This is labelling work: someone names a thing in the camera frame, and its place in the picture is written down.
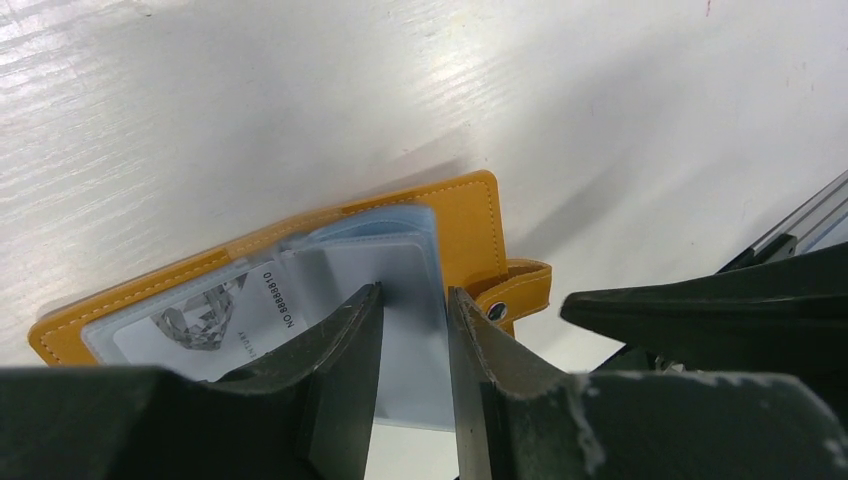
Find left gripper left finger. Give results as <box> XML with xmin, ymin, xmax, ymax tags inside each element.
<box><xmin>1</xmin><ymin>284</ymin><xmax>384</xmax><ymax>479</ymax></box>

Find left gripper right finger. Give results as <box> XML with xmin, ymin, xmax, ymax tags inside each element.
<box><xmin>448</xmin><ymin>288</ymin><xmax>847</xmax><ymax>479</ymax></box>

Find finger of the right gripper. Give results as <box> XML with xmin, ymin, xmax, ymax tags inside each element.
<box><xmin>561</xmin><ymin>244</ymin><xmax>847</xmax><ymax>375</ymax></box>

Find yellow leather card holder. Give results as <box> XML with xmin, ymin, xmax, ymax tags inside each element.
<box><xmin>28</xmin><ymin>170</ymin><xmax>552</xmax><ymax>431</ymax></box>

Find silver card in holder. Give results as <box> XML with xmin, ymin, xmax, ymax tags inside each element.
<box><xmin>113</xmin><ymin>261</ymin><xmax>308</xmax><ymax>381</ymax></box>

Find aluminium frame rail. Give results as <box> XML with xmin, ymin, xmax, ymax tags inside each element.
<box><xmin>718</xmin><ymin>171</ymin><xmax>847</xmax><ymax>273</ymax></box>

